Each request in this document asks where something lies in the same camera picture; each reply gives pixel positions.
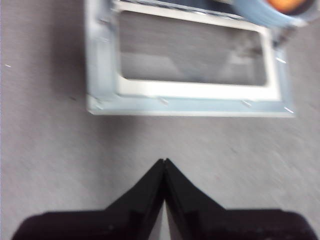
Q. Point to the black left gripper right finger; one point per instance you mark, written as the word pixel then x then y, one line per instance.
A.
pixel 212 222

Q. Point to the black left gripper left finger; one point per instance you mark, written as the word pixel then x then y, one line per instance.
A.
pixel 120 221

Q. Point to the blue bowl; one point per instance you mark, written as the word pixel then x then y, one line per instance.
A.
pixel 252 12

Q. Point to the red yellow apple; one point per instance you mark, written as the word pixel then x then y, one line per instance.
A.
pixel 282 5

